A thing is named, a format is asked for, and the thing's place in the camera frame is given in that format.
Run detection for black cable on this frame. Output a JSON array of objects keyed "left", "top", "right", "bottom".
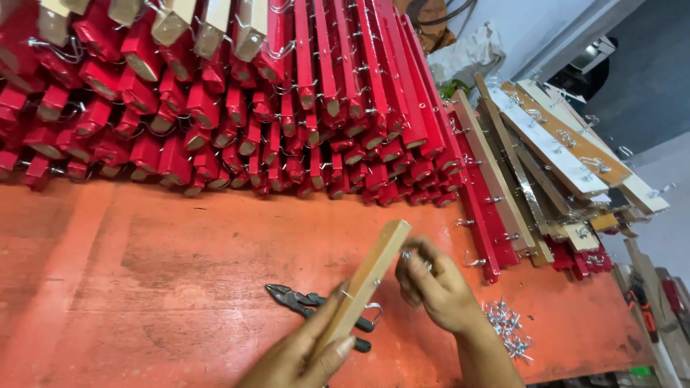
[{"left": 409, "top": 0, "right": 479, "bottom": 28}]

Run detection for dark green-handled pliers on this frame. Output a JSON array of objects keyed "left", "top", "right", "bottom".
[{"left": 264, "top": 283, "right": 376, "bottom": 354}]

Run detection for brown bag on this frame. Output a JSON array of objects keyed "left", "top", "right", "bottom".
[{"left": 394, "top": 0, "right": 458, "bottom": 56}]

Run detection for green plastic piece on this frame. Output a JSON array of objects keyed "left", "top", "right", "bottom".
[{"left": 439, "top": 79, "right": 471, "bottom": 101}]

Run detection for small metal hook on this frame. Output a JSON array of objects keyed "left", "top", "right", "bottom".
[{"left": 401, "top": 249, "right": 433, "bottom": 271}]

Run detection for black machine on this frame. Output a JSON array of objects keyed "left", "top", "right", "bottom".
[{"left": 547, "top": 36, "right": 619, "bottom": 104}]

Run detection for orange and black tool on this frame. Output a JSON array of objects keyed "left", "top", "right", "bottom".
[{"left": 624, "top": 273, "right": 660, "bottom": 344}]

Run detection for beige wooden hook strip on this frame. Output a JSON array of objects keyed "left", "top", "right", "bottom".
[{"left": 315, "top": 219, "right": 413, "bottom": 354}]

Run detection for heap of mixed hook boards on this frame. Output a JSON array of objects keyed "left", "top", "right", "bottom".
[{"left": 446, "top": 71, "right": 672, "bottom": 285}]

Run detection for red-handled tool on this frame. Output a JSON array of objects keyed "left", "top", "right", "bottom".
[{"left": 660, "top": 276, "right": 690, "bottom": 327}]

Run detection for pile of wooden planks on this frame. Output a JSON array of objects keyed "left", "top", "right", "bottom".
[{"left": 613, "top": 237, "right": 690, "bottom": 388}]

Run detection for person's right hand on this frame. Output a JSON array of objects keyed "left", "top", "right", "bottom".
[{"left": 395, "top": 236, "right": 487, "bottom": 336}]

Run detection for person's left hand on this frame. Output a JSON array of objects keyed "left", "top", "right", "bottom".
[{"left": 236, "top": 280, "right": 357, "bottom": 388}]

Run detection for white crumpled cloth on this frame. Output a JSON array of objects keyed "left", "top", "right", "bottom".
[{"left": 426, "top": 20, "right": 506, "bottom": 87}]

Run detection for stack of red hook strips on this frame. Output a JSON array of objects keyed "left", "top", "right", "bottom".
[{"left": 0, "top": 0, "right": 465, "bottom": 209}]

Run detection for row of unpainted wooden strips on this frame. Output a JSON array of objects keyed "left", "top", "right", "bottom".
[{"left": 37, "top": 0, "right": 270, "bottom": 63}]

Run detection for pile of metal hooks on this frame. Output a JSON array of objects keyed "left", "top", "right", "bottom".
[{"left": 482, "top": 298, "right": 535, "bottom": 362}]

